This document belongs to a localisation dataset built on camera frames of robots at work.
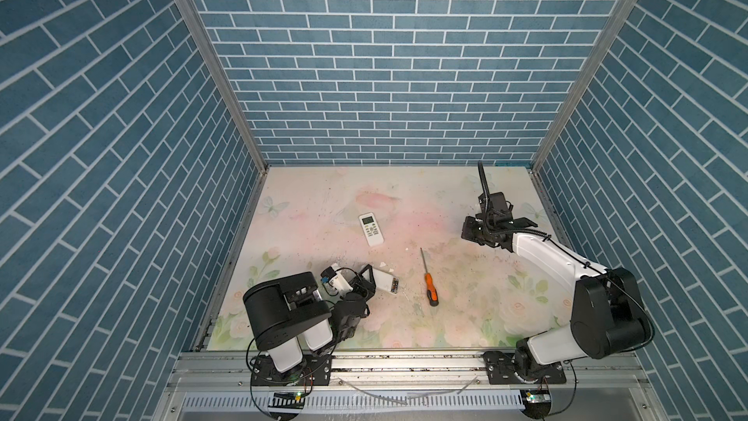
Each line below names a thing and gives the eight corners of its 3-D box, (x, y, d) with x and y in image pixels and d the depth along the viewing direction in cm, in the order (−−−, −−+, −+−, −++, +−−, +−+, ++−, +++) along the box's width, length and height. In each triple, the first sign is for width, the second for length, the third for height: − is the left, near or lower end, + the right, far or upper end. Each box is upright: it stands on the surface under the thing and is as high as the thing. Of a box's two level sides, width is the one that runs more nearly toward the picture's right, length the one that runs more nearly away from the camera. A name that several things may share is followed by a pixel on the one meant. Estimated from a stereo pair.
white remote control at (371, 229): (369, 248, 99) (368, 244, 97) (358, 218, 107) (358, 215, 105) (385, 243, 100) (385, 239, 99) (373, 214, 108) (373, 210, 107)
